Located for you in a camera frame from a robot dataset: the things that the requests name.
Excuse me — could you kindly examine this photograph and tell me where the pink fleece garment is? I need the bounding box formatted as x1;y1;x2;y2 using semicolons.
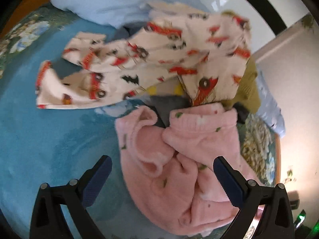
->
115;103;257;236

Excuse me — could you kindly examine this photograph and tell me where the teal floral plush blanket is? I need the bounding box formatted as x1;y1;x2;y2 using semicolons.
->
1;5;277;238

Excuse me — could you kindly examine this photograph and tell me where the light blue flower pillow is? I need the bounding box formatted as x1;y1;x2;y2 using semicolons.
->
256;68;286;138

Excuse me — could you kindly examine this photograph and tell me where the olive green knit garment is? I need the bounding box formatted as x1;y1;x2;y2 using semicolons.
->
219;10;262;115

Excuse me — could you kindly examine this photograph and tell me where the dark grey garment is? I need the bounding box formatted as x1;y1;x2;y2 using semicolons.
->
144;96;249;127

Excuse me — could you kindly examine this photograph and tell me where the white car print pajamas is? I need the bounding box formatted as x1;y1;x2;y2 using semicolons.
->
36;3;251;109

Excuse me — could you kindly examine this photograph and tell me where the orange wooden headboard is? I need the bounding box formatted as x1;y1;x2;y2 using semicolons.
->
0;0;83;39

